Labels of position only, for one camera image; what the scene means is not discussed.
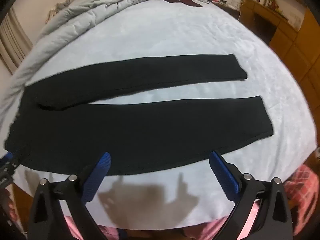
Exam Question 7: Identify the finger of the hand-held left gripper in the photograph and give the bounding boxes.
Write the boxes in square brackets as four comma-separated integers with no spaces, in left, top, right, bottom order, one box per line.
[0,151,15,166]

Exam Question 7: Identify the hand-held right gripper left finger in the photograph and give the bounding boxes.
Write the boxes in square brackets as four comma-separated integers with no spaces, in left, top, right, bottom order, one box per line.
[26,152,112,240]

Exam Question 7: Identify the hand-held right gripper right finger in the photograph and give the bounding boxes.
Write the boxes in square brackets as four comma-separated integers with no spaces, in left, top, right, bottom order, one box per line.
[209,151,293,240]

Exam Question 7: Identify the black pants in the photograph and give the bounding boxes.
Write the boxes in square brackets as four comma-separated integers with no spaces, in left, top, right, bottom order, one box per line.
[4,53,274,177]

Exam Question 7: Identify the beige curtain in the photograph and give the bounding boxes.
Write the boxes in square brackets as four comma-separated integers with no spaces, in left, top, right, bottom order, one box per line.
[0,6,34,75]

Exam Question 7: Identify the light blue bed sheet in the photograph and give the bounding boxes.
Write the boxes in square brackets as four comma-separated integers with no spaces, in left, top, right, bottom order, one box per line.
[0,0,318,230]

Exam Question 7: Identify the patterned pillow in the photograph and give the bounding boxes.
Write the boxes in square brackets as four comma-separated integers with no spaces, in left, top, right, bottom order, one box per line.
[46,1,73,24]

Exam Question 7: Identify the wooden desk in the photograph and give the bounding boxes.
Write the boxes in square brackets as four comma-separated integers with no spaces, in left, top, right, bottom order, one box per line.
[240,0,300,47]

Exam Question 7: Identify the grey quilt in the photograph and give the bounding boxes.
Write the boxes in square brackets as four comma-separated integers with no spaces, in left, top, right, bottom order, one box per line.
[0,0,163,120]

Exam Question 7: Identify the dark nightstand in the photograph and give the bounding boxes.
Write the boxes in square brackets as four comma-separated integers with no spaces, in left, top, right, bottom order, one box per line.
[207,0,242,19]

